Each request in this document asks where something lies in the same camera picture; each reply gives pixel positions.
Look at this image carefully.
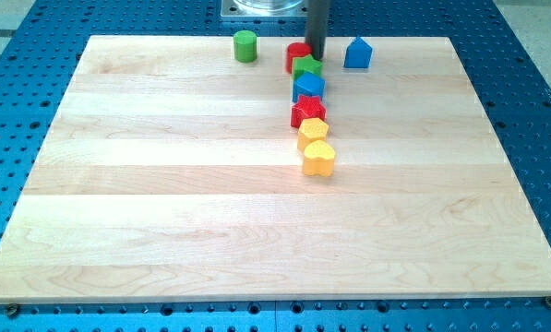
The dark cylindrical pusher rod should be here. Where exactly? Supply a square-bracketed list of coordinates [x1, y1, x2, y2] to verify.
[305, 0, 331, 60]

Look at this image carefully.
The blue triangle house block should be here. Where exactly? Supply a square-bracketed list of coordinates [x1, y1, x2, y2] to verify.
[343, 36, 373, 69]

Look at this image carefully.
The red cylinder block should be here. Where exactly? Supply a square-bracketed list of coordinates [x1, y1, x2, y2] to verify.
[285, 41, 312, 74]

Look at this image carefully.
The green star block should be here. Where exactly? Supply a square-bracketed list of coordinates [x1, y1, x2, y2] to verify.
[292, 54, 323, 80]

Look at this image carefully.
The blue cube block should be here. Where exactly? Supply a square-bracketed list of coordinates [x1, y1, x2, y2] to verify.
[292, 72, 326, 102]

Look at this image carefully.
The green cylinder block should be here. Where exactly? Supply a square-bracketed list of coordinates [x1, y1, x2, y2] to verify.
[233, 30, 258, 63]

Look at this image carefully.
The red star block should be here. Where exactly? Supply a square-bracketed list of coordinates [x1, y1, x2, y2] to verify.
[290, 95, 327, 128]

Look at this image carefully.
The yellow hexagon block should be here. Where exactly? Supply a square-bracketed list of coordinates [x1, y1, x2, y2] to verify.
[297, 117, 329, 151]

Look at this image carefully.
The yellow heart block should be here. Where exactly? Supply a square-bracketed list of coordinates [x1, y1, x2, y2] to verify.
[302, 140, 336, 177]

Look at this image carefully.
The wooden board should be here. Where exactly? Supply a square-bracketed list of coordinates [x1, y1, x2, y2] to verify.
[0, 36, 551, 303]

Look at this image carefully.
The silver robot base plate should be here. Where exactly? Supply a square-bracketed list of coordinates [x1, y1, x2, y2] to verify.
[221, 0, 308, 18]

